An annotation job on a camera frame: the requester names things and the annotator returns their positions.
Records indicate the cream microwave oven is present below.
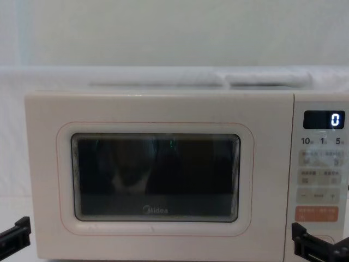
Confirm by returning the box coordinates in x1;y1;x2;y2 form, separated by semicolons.
23;90;349;260

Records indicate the white curtain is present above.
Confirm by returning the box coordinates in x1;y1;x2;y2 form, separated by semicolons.
0;0;349;68

